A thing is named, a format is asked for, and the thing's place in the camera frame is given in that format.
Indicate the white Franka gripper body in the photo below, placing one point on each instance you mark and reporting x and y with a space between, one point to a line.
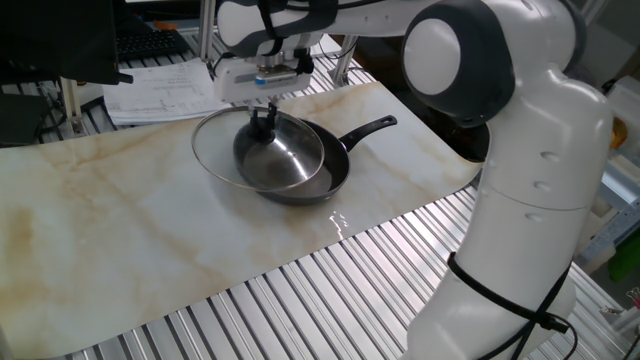
225 90

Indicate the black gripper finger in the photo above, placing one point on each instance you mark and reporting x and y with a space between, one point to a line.
254 122
272 117

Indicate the glass lid with black knob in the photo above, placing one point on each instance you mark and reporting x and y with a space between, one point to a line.
280 165

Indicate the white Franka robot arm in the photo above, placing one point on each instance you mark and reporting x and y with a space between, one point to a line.
525 225

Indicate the stack of printed paper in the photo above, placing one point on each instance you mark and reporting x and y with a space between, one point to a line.
160 95

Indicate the black keyboard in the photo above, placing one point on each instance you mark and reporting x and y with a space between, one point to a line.
150 44

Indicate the orange tool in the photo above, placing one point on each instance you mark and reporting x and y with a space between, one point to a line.
165 25

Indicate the black frying pan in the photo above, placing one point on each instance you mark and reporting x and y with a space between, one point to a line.
370 129

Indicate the white marble pattern mat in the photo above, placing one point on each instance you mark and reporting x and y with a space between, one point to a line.
125 225

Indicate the black monitor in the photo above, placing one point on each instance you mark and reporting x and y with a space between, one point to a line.
55 40

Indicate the black box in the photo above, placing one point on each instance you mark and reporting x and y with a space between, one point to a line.
20 120

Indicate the white box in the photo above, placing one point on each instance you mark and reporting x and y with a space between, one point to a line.
627 100

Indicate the green object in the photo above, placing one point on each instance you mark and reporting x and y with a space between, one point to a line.
627 255

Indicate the aluminium profile post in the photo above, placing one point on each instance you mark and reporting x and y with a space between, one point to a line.
345 62
206 30
70 105

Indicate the grey metal frame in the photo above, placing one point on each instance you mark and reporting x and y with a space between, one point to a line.
620 190

